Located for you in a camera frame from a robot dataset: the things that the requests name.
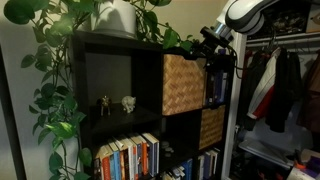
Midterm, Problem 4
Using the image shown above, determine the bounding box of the orange handled tool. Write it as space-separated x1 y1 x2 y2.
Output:
292 149 307 171

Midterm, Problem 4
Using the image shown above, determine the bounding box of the light blue spine book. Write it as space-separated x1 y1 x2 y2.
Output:
107 140 122 180

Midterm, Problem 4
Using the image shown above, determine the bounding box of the white and red jacket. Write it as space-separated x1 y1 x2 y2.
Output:
246 46 283 121

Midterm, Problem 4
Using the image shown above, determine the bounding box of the purple object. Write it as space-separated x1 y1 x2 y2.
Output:
304 156 320 174

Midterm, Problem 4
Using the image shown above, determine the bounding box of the dark printed box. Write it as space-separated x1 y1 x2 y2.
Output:
263 1 309 36

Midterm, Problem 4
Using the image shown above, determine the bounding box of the black jacket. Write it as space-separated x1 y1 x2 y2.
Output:
264 48 304 134

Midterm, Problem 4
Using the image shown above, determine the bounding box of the white flat board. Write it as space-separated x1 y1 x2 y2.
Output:
238 138 294 169

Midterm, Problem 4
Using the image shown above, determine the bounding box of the blue and white book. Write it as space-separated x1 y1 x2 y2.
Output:
142 132 160 178

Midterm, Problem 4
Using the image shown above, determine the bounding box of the beige box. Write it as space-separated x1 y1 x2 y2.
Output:
305 2 320 34

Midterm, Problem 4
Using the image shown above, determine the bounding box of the black spine book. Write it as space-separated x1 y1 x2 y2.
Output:
93 157 103 180
206 71 216 107

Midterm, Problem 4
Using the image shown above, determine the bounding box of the woven bamboo basket drawer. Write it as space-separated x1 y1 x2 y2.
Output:
162 53 208 117
198 104 227 150

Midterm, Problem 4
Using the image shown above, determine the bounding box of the white elephant figurine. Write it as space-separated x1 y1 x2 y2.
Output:
121 95 137 114

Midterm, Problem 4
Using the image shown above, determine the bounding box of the closet shelf with rod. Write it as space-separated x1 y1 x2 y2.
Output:
245 31 320 50

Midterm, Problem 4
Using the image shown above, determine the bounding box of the white plastic object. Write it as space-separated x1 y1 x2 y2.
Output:
286 166 316 180

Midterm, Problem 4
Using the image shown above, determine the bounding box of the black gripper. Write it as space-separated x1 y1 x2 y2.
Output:
193 34 230 62

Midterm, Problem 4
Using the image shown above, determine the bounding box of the green pothos plant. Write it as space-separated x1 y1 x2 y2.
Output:
3 0 203 180

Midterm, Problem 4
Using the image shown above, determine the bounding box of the dark grey garment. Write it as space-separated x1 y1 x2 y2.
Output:
238 49 264 132

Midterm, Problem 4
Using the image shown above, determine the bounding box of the red orange spine book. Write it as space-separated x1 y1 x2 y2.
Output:
95 144 113 180

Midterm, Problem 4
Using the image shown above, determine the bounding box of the gold elephant figurine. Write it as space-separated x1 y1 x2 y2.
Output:
96 95 112 117

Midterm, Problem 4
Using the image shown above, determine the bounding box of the brown garment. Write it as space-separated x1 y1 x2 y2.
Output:
296 49 320 134

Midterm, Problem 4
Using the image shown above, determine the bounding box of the thin orange spine book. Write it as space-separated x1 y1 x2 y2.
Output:
128 134 139 180

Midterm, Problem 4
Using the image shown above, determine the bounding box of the brown spine book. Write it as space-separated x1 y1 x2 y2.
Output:
114 138 127 180

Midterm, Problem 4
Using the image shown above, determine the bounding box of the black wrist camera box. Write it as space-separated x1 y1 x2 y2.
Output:
199 26 218 39

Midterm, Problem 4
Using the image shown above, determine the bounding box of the dark blue spine book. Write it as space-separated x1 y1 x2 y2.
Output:
131 133 144 178

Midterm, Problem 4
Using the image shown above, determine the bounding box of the dark cube bookshelf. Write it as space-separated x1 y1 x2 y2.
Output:
70 30 237 180

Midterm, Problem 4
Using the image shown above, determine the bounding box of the white door frame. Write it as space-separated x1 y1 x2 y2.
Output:
221 31 249 180

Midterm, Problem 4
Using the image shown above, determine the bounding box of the dark door edge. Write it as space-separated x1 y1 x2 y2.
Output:
0 43 28 180

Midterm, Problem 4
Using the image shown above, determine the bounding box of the purple blue spine book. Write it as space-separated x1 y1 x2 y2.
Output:
203 152 211 180

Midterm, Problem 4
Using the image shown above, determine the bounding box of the white plant pot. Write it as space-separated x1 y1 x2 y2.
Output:
91 0 138 39

